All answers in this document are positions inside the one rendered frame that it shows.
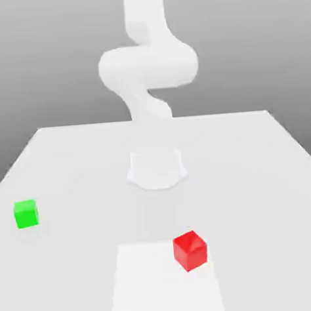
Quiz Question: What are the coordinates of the small green cube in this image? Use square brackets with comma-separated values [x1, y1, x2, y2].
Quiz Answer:
[12, 198, 40, 230]

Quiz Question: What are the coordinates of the small red cube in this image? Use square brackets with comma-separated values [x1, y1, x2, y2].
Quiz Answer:
[171, 228, 210, 274]

